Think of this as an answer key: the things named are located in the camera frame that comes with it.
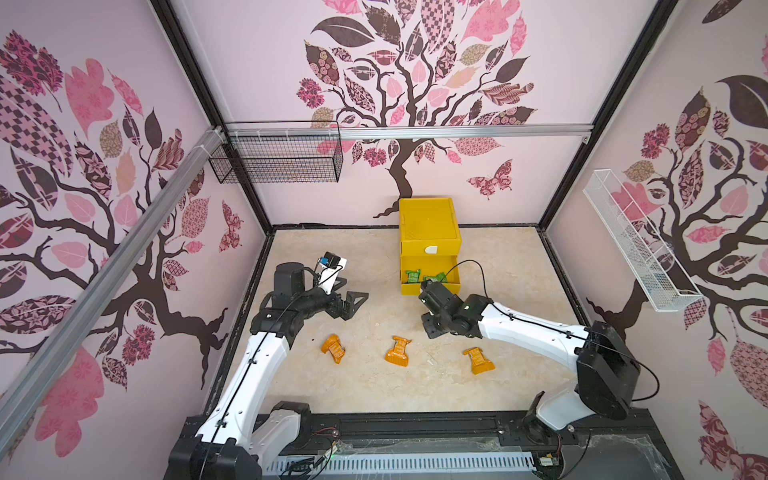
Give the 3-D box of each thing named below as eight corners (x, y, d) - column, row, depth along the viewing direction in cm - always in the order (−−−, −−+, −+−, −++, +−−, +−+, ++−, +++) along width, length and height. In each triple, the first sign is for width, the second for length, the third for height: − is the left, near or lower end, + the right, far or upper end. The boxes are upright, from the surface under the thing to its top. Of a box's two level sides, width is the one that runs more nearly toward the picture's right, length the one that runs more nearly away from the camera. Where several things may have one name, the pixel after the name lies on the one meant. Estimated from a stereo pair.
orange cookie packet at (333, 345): (320, 350, 90) (318, 346, 88) (334, 335, 93) (332, 331, 91) (337, 364, 87) (336, 361, 85) (351, 348, 90) (350, 345, 88)
